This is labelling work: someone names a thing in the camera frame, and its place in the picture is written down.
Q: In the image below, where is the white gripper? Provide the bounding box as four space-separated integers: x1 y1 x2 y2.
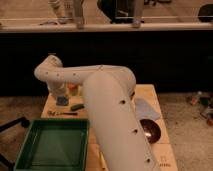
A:
47 82 67 99

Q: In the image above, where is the blue sponge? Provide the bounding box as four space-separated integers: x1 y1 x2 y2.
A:
56 96 69 106

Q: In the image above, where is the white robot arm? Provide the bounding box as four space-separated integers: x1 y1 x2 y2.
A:
34 55 161 171

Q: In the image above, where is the dark purple bowl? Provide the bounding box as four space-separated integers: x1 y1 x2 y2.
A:
140 119 161 144

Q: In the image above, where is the orange and green toy fruit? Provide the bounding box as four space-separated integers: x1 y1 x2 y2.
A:
67 83 78 96

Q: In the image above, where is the green cucumber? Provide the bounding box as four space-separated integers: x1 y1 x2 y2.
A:
70 104 84 111

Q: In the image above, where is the black chair base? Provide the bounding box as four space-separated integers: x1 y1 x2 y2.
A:
0 116 31 169

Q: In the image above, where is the green plastic tray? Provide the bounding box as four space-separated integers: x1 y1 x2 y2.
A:
14 119 89 171

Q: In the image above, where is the light blue cloth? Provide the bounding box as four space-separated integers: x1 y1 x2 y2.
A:
134 98 161 121

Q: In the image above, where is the black handled utensil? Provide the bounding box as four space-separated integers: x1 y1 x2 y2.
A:
47 111 78 116

